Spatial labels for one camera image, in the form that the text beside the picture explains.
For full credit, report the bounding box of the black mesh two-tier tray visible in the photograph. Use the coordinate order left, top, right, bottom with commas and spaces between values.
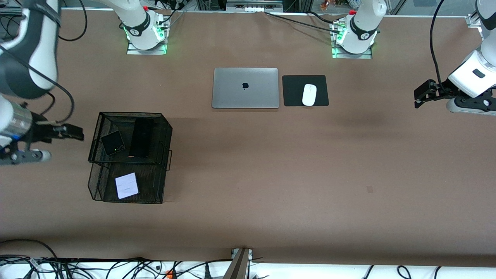
88, 112, 173, 205

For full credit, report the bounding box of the black mouse pad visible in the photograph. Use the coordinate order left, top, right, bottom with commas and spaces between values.
282, 75, 329, 107

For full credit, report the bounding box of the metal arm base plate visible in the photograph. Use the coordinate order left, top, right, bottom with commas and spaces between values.
127, 39, 168, 55
332, 45, 373, 59

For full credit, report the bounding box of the black flip phone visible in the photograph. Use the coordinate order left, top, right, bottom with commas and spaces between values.
100, 130, 125, 157

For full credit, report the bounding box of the grey closed laptop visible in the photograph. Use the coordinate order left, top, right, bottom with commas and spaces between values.
212, 68, 279, 109

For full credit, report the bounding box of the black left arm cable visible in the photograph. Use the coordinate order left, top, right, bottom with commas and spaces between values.
430, 0, 446, 91

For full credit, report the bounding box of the white computer mouse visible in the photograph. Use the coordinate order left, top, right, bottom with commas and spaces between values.
302, 84, 317, 107

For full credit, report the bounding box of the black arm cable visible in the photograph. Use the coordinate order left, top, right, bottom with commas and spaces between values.
430, 0, 446, 91
0, 0, 88, 126

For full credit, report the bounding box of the grey metal camera post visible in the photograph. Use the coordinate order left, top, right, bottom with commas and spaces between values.
223, 248, 253, 279

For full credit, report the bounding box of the long black smartphone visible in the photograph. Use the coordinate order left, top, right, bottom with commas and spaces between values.
129, 117, 155, 158

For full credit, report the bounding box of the metal rail with white plugs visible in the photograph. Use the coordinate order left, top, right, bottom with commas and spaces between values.
227, 0, 284, 13

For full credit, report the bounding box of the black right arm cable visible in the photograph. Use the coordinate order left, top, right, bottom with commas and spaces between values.
0, 0, 88, 126

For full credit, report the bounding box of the black table cable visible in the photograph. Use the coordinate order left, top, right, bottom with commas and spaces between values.
265, 12, 341, 31

